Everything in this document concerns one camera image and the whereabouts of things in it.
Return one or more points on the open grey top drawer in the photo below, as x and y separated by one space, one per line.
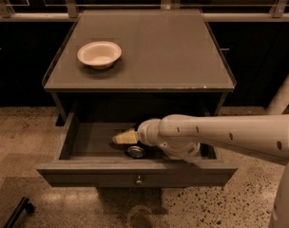
88 157

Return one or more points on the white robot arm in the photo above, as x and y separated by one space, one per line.
265 137

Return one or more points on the white paper bowl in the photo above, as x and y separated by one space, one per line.
99 55

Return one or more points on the black wheeled base leg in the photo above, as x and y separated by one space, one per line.
23 205

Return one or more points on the metal railing frame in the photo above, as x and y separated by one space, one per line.
71 3

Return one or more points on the small metal drawer knob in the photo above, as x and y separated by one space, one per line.
139 180

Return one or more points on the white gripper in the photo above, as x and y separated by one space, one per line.
145 131

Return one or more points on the blue pepsi can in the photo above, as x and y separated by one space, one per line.
135 151

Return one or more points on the grey cabinet counter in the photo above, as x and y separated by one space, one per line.
162 51

